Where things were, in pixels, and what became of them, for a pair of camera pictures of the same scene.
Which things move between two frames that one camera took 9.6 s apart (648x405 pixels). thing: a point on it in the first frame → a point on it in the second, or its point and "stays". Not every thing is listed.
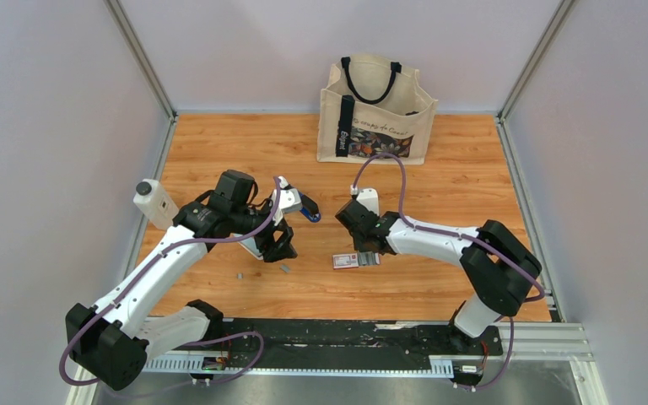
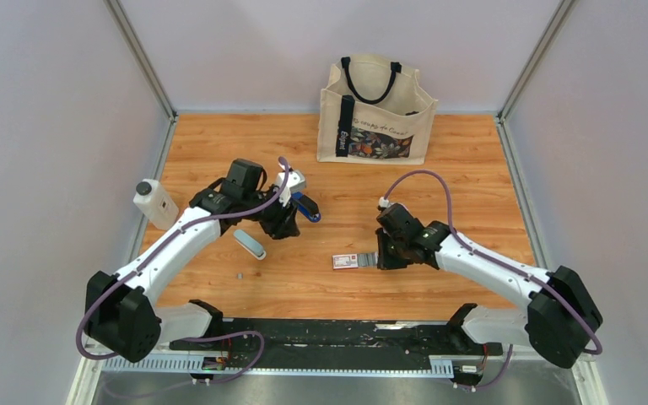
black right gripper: x=357 y=244 → x=384 y=261
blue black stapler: x=309 y=208 stays
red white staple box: x=345 y=261 stays
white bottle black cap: x=155 y=203 stays
